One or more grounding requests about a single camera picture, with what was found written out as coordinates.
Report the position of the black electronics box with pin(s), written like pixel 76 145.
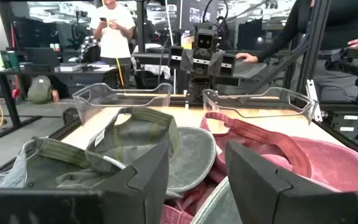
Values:
pixel 337 127

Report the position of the olive green backpack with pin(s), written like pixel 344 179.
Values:
pixel 39 90

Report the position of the dark computer monitor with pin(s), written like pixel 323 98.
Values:
pixel 42 56

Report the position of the black vertical pole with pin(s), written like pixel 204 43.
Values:
pixel 140 25

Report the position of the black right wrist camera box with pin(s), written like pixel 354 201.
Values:
pixel 204 40

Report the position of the bottle with yellow label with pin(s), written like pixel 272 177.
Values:
pixel 186 42

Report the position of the green cup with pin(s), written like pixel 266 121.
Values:
pixel 13 60

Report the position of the dark red baseball cap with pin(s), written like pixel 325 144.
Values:
pixel 179 202
pixel 337 168

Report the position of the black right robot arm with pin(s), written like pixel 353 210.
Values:
pixel 201 90

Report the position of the dark green baseball cap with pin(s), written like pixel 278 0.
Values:
pixel 57 174
pixel 135 137

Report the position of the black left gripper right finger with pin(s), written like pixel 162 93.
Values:
pixel 259 199

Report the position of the white book stack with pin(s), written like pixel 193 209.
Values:
pixel 70 67

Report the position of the clear plastic bin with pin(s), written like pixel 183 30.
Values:
pixel 89 99
pixel 303 105

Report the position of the white metal bracket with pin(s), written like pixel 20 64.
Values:
pixel 312 93

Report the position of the person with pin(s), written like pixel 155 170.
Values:
pixel 113 37
pixel 337 18

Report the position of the plaid cloth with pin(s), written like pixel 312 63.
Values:
pixel 89 46

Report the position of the black caster wheel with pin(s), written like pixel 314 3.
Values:
pixel 68 115

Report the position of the black desk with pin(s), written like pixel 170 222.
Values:
pixel 9 99

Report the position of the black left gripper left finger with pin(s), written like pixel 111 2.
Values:
pixel 141 186

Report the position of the black computer monitor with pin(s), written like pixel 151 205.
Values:
pixel 197 12

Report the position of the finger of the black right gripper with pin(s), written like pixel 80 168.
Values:
pixel 187 60
pixel 215 63

